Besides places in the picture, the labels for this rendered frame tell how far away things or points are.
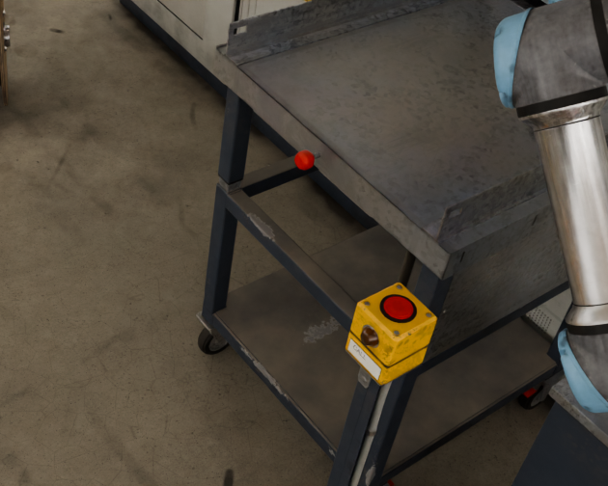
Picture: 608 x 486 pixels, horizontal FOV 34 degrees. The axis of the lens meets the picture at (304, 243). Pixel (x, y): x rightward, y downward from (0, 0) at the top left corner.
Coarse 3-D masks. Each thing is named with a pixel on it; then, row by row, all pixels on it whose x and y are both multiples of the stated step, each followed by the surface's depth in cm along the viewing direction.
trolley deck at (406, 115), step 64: (256, 64) 177; (320, 64) 181; (384, 64) 184; (448, 64) 187; (320, 128) 166; (384, 128) 169; (448, 128) 172; (512, 128) 175; (384, 192) 156; (448, 192) 159; (448, 256) 149
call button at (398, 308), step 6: (390, 300) 131; (396, 300) 131; (402, 300) 131; (384, 306) 130; (390, 306) 130; (396, 306) 130; (402, 306) 130; (408, 306) 130; (390, 312) 129; (396, 312) 129; (402, 312) 129; (408, 312) 130; (402, 318) 129
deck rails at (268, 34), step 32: (320, 0) 184; (352, 0) 190; (384, 0) 196; (416, 0) 202; (448, 0) 204; (256, 32) 178; (288, 32) 184; (320, 32) 188; (480, 192) 149; (512, 192) 156; (448, 224) 148
